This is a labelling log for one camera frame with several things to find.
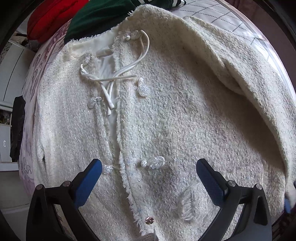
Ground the black garment on bed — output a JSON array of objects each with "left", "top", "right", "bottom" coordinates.
[{"left": 10, "top": 96, "right": 26, "bottom": 162}]

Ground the cream tweed jacket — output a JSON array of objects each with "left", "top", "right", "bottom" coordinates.
[{"left": 32, "top": 6, "right": 295, "bottom": 240}]

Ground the red folded quilt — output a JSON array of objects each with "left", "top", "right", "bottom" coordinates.
[{"left": 27, "top": 0, "right": 88, "bottom": 44}]

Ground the white quilted mat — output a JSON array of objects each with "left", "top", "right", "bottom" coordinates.
[{"left": 171, "top": 0, "right": 295, "bottom": 99}]

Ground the folded green striped garment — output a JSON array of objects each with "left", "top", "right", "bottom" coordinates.
[{"left": 64, "top": 0, "right": 186, "bottom": 44}]

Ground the white sliding wardrobe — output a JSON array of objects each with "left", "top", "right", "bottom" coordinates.
[{"left": 1, "top": 40, "right": 35, "bottom": 172}]

